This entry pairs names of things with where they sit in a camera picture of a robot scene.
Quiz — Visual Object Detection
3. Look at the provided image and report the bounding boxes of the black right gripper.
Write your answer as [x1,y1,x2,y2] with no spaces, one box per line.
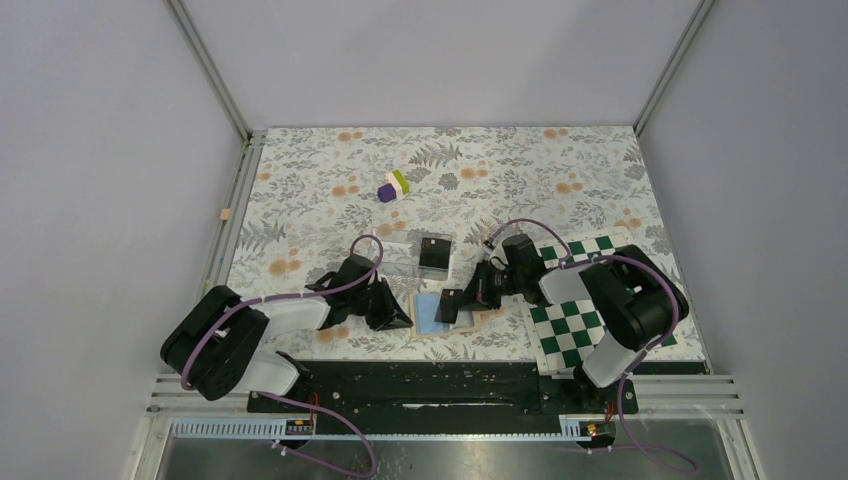
[453,258,525,311]

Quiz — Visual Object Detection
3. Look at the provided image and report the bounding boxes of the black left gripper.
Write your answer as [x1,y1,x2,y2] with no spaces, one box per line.
[350,277,413,331]

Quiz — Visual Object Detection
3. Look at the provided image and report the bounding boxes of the clear plastic card box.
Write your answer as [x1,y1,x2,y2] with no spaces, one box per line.
[371,227,454,281]

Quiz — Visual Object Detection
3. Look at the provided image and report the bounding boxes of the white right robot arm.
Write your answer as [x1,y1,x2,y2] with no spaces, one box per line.
[436,234,689,412]

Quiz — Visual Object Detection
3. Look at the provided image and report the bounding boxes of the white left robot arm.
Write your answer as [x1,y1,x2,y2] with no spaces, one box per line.
[160,254,412,411]

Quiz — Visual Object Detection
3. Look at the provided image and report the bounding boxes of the green white chessboard mat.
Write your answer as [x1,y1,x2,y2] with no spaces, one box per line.
[516,227,680,380]

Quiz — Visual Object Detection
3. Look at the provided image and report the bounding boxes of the floral table mat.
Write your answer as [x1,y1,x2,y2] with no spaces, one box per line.
[209,126,708,364]

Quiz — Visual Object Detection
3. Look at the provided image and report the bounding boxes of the green white purple blocks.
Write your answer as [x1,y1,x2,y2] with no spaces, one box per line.
[377,170,410,203]

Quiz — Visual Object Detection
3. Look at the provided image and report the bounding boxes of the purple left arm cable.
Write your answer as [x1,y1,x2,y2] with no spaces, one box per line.
[180,234,386,478]

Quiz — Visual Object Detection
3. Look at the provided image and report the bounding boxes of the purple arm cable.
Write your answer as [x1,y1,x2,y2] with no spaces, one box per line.
[482,218,700,475]
[180,234,386,478]

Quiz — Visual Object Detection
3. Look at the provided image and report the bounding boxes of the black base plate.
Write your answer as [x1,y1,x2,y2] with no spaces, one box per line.
[288,360,648,436]

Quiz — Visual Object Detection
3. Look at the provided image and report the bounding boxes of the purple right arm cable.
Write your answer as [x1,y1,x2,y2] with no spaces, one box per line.
[482,218,700,475]

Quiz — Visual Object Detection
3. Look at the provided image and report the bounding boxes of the aluminium frame rail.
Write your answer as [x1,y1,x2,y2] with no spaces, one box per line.
[196,130,268,300]

